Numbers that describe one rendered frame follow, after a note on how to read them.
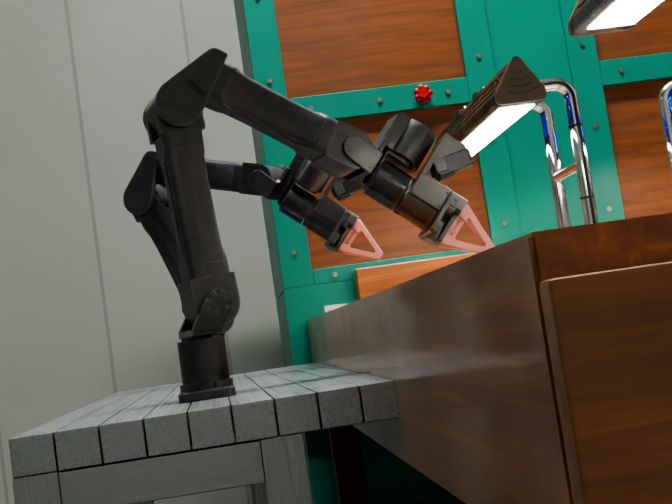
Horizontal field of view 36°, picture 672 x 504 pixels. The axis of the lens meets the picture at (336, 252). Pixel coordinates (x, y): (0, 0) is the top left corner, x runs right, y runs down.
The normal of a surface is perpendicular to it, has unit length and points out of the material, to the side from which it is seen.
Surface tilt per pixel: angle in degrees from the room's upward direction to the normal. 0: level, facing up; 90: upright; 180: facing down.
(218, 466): 90
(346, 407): 90
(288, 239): 90
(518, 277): 90
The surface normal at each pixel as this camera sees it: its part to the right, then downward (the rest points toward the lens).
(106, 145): 0.11, -0.09
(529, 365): -0.98, 0.14
